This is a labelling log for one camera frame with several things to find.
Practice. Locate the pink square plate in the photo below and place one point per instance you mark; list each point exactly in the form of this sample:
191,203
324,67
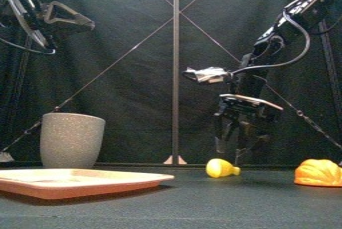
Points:
80,179

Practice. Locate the small metal foot bracket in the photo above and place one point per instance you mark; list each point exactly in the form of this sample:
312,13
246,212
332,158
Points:
5,157

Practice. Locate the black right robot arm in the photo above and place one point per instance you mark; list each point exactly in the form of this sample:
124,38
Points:
284,26

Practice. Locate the grey speckled cup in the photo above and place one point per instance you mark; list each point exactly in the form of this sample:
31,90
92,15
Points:
71,141

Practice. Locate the dark frame side post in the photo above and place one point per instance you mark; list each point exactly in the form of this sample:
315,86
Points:
328,66

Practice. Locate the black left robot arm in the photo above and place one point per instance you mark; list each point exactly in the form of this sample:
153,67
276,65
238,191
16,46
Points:
8,23

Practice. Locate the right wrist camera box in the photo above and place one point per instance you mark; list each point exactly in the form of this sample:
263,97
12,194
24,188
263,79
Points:
207,75

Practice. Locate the orange toy croissant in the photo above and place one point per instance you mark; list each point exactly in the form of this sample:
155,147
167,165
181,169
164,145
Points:
318,173

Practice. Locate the thin vertical frame pole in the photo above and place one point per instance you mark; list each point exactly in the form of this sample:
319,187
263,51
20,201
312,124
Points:
175,56

